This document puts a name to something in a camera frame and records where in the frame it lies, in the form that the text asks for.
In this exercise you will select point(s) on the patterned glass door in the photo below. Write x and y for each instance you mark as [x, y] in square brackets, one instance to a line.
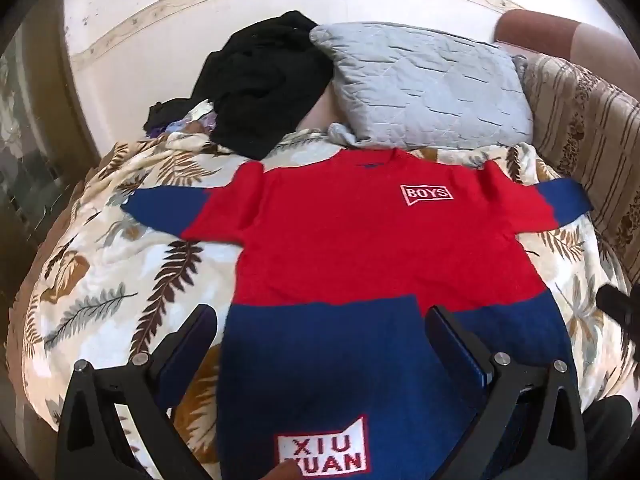
[30, 160]

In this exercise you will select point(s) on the grey quilted pillow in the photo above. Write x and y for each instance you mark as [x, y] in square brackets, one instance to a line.
[425, 80]

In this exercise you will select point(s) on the red and blue sweater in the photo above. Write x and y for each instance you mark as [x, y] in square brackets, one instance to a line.
[350, 235]

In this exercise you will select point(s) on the striped beige sofa cushion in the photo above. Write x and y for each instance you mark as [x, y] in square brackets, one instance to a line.
[585, 125]

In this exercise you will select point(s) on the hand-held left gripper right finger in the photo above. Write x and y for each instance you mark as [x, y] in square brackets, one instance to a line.
[452, 340]

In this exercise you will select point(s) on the small dark cloth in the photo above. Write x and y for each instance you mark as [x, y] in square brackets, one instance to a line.
[162, 115]

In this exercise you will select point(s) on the brown velvet cushion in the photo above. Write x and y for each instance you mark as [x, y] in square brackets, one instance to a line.
[535, 32]

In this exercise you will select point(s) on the black garment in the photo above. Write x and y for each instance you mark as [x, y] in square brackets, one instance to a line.
[260, 80]

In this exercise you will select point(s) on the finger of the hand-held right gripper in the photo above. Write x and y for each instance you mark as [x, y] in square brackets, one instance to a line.
[617, 305]

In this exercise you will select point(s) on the leaf print blanket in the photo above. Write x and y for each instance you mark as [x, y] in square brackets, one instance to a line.
[100, 260]

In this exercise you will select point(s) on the purple and white cloth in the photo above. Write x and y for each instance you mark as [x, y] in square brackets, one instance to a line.
[200, 117]

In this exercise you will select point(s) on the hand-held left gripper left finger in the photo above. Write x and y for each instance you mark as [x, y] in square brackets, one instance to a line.
[196, 332]

